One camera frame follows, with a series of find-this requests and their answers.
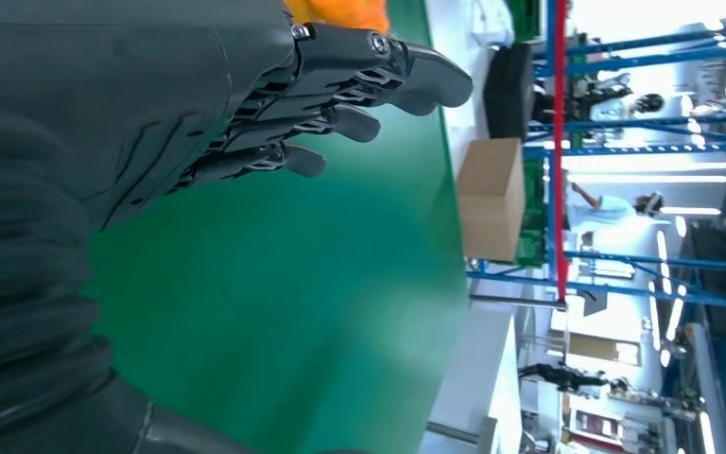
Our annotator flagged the orange bottle clear cap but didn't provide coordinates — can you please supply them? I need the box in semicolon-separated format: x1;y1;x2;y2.
284;0;392;36

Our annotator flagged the white table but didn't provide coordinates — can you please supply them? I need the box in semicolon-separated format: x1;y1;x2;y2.
423;0;518;173

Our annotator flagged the black carry case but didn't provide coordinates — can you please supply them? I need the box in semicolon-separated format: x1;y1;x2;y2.
483;42;536;143

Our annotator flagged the brown cardboard box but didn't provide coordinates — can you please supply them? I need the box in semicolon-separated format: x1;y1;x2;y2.
455;137;527;263

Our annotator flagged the green crate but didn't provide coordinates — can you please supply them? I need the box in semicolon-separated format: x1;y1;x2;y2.
514;155;550;270

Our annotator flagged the red pole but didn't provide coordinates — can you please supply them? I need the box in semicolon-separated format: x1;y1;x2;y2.
552;0;571;304

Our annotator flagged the white cabinet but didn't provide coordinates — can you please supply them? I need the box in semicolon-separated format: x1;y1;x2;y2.
427;306;526;454

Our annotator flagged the background person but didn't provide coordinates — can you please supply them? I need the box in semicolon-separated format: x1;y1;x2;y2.
566;182;666;230

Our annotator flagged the blue shelf rack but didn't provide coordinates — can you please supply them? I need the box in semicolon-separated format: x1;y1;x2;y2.
464;0;726;454

